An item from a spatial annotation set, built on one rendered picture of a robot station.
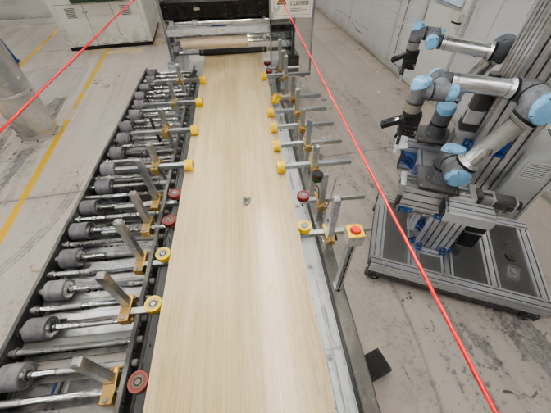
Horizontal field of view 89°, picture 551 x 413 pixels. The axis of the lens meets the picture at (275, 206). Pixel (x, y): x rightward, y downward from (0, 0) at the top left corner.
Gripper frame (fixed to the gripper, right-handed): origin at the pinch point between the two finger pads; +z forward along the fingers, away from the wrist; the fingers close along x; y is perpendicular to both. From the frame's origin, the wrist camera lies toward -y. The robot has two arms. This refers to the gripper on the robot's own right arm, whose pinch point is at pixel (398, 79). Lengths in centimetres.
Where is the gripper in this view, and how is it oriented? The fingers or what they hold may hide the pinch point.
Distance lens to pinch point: 234.2
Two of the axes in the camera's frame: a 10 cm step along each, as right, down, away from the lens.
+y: 9.5, 2.2, -2.2
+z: 0.1, 6.8, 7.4
